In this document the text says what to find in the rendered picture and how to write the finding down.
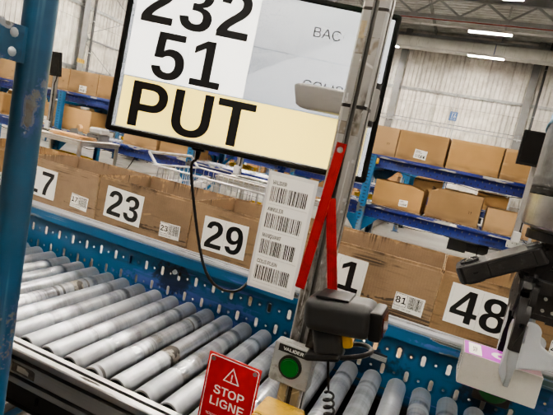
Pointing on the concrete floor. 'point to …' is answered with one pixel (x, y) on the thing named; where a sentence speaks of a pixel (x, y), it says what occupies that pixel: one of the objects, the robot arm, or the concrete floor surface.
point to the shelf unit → (21, 155)
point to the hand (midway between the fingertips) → (499, 366)
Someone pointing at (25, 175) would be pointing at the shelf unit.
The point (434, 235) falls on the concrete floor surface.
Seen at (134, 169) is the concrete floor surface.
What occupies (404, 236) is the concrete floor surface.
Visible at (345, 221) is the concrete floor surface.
